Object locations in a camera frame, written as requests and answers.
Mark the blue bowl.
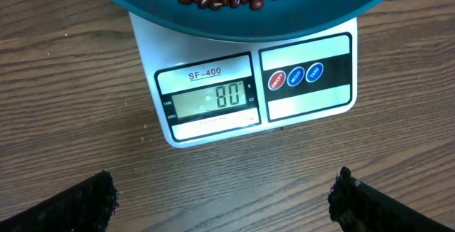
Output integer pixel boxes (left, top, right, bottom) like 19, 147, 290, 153
111, 0, 384, 42

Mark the white digital kitchen scale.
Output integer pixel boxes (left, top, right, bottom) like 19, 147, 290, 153
131, 15, 358, 148

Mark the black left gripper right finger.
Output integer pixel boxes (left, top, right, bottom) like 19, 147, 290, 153
328, 167, 454, 232

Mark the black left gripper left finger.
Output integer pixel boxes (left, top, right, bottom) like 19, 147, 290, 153
1, 171, 119, 232

